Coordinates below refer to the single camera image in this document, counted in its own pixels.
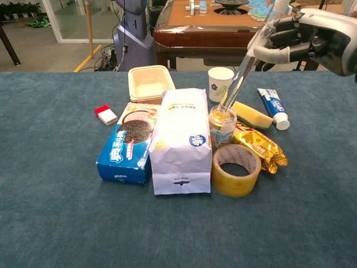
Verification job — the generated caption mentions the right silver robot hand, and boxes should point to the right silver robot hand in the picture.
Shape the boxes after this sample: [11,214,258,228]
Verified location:
[247,7,357,76]

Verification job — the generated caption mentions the clear plastic tube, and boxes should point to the clear plastic tube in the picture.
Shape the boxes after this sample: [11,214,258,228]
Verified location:
[216,0,290,112]

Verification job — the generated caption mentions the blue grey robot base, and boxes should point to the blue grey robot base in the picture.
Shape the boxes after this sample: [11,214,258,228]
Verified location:
[113,0,158,72]

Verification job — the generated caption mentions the blue white toothpaste tube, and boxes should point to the blue white toothpaste tube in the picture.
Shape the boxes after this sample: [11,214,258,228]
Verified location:
[257,88,290,131]

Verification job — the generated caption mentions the cardboard box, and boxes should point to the cardboard box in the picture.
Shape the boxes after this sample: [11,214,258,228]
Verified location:
[290,0,344,16]

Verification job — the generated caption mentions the pile of blue mahjong tiles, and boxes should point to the pile of blue mahjong tiles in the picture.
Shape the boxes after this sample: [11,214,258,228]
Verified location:
[248,0,276,22]

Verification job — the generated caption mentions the black mahjong table centre dome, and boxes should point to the black mahjong table centre dome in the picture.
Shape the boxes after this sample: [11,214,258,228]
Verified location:
[214,0,249,15]

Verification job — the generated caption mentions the yellow green sponge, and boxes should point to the yellow green sponge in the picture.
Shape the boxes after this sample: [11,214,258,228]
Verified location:
[231,100,274,130]

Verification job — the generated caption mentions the white flower print paper cup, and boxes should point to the white flower print paper cup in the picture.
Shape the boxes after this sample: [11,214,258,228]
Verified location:
[208,67,235,103]

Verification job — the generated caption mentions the brown mahjong table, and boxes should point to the brown mahjong table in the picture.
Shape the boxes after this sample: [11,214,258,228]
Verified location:
[153,0,321,71]

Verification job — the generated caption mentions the golden snack packet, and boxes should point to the golden snack packet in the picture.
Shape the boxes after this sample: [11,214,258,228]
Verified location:
[233,122,288,175]

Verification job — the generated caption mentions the stack of blue mahjong tiles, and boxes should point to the stack of blue mahjong tiles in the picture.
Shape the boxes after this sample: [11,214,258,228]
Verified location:
[186,0,209,15]

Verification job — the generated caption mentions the clear plastic jar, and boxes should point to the clear plastic jar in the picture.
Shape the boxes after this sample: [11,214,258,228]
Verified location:
[208,104,238,153]

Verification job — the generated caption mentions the yellow packing tape roll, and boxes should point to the yellow packing tape roll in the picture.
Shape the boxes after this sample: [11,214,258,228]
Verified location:
[211,143,262,198]

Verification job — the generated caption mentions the white paper bag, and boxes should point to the white paper bag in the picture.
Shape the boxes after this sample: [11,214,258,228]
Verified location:
[148,88,213,195]

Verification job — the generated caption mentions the cream plastic food container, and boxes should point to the cream plastic food container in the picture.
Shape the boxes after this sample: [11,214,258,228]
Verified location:
[128,65,176,105]

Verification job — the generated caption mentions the small red white box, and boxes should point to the small red white box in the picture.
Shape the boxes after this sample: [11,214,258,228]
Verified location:
[94,104,118,126]

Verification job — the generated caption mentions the blue cookie box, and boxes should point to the blue cookie box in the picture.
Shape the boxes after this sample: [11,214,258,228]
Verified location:
[95,102,161,185]

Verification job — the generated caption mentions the wooden pole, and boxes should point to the wooden pole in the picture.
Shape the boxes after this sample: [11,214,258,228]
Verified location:
[85,0,95,59]

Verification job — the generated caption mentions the white framed glass partition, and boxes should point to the white framed glass partition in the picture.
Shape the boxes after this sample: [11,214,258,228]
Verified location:
[41,0,115,44]

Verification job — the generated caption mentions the green cloth on floor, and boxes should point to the green cloth on floor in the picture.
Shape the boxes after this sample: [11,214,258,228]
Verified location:
[25,15,52,28]

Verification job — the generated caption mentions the row of potted plants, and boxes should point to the row of potted plants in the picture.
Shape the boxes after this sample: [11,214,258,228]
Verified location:
[0,2,42,20]

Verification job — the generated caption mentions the dark table leg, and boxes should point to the dark table leg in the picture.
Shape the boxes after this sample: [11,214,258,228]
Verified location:
[0,23,22,66]

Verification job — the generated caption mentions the teal table cloth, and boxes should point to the teal table cloth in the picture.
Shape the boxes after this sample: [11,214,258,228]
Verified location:
[0,71,357,268]

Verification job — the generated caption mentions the tangle of floor cables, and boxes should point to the tangle of floor cables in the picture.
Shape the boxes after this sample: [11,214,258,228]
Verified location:
[94,44,123,72]

